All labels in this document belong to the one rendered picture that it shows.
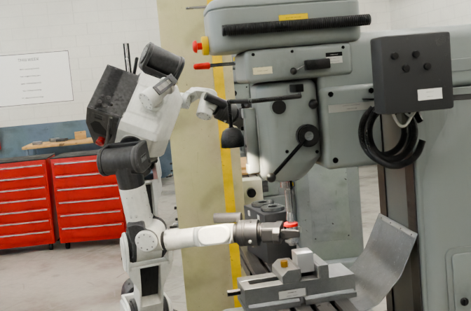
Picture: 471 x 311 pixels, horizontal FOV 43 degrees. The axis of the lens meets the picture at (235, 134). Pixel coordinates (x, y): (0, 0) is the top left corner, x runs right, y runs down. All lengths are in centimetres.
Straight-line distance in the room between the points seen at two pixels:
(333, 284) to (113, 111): 92
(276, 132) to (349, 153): 24
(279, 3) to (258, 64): 19
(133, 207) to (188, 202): 166
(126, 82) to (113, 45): 880
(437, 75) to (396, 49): 14
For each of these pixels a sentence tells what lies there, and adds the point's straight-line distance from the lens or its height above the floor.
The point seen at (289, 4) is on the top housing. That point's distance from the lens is 182.
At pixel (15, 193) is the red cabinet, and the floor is 66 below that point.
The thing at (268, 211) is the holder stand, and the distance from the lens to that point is 223.
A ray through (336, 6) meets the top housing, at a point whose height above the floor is 184.
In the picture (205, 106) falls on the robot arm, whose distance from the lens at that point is 241.
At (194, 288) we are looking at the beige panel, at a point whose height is 38.
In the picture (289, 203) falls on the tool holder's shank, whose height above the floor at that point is 123.
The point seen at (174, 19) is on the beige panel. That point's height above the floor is 204.
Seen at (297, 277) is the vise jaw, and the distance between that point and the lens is 183.
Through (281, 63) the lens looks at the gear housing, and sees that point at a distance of 181.
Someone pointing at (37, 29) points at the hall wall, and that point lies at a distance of 1111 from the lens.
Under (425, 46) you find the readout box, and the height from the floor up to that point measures 169.
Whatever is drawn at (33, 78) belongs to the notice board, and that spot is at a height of 201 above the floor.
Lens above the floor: 164
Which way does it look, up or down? 5 degrees down
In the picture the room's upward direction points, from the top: 5 degrees counter-clockwise
